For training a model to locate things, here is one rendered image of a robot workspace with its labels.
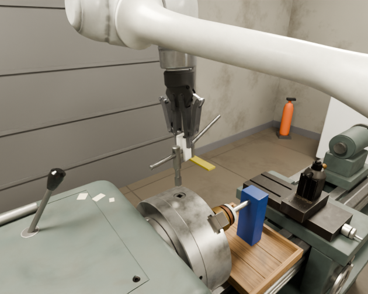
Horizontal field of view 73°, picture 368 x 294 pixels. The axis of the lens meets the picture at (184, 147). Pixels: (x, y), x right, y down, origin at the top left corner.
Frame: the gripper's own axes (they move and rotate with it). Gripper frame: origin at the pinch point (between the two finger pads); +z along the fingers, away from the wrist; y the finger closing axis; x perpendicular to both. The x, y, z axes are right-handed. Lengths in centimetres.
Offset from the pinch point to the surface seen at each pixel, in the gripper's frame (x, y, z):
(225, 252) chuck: 5.3, -15.2, 24.7
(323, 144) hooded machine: -302, -1, 102
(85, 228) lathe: 27.6, 8.3, 11.4
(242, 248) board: -23, -8, 49
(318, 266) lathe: -40, -33, 60
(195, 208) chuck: 4.8, -6.2, 14.7
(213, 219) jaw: 3.0, -10.4, 17.8
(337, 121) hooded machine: -299, -12, 68
